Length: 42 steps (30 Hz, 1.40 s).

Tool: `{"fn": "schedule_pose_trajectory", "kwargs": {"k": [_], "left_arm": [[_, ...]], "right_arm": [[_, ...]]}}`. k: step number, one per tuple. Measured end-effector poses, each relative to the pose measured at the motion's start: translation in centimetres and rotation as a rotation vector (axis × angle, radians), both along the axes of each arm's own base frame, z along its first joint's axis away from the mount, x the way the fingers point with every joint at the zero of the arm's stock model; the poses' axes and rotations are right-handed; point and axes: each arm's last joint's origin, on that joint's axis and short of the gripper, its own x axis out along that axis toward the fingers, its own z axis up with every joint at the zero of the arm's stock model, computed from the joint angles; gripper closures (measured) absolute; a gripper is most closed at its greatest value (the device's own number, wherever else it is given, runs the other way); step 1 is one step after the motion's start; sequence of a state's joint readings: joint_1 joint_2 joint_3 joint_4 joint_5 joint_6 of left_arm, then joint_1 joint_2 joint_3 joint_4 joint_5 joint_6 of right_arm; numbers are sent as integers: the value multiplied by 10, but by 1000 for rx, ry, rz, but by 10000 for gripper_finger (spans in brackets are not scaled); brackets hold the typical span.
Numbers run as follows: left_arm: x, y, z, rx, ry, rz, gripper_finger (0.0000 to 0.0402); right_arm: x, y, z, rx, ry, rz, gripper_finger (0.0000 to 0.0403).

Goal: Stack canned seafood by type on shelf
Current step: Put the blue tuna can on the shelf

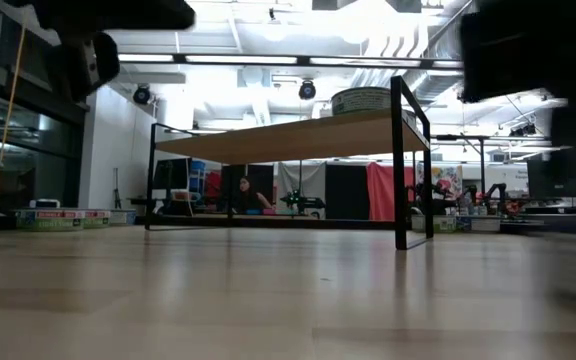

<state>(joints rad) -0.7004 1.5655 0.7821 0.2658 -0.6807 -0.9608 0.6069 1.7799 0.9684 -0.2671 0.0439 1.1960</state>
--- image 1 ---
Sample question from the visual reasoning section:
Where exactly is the silver tuna can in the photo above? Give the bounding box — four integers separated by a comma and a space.
330, 86, 393, 117

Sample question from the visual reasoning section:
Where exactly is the red background bin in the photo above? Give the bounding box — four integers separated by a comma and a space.
204, 170, 222, 202

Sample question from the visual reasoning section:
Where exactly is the black background monitor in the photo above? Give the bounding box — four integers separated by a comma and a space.
526, 159, 576, 199

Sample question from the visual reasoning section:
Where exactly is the black background gantry frame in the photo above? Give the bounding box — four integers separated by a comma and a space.
430, 132, 549, 201

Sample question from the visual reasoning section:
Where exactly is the black monitor on desk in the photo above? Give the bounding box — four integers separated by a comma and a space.
153, 157, 192, 191

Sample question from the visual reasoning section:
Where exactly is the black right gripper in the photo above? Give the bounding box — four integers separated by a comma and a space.
459, 0, 576, 105

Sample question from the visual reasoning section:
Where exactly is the black background panel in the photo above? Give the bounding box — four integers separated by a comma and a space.
220, 163, 275, 214

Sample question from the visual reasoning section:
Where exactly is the person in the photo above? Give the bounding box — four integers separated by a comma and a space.
236, 175, 275, 216

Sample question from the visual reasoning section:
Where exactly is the long ceiling light bar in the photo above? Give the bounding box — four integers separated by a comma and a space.
116, 51, 465, 70

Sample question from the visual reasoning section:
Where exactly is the round black ceiling lamp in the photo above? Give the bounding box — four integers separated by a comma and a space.
297, 79, 318, 101
131, 84, 153, 106

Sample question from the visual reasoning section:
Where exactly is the blue bin stack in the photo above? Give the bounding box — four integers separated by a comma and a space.
189, 159, 207, 194

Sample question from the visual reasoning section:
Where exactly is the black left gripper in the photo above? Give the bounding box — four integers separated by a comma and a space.
5, 0, 197, 32

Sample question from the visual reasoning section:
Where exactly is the black curtain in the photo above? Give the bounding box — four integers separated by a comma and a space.
324, 163, 369, 221

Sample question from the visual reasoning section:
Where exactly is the red curtain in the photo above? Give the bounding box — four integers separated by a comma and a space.
366, 162, 417, 222

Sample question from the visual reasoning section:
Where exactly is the grey curtain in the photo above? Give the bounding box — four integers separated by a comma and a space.
276, 161, 327, 217

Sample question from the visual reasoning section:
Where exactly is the colourful patterned banner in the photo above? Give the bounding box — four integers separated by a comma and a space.
415, 164, 464, 201

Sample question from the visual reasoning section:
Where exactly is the white box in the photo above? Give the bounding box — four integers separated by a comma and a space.
28, 198, 62, 211

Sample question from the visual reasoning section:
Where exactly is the black aluminium rig frame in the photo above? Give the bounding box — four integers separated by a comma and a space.
0, 212, 576, 237

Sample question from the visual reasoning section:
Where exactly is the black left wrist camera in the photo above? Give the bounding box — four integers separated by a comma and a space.
47, 30, 122, 104

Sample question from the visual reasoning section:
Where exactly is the wooden shelf black metal frame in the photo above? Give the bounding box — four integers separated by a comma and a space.
145, 74, 435, 251

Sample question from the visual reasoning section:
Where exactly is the black ceiling spotlight cluster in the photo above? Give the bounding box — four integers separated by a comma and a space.
507, 119, 539, 139

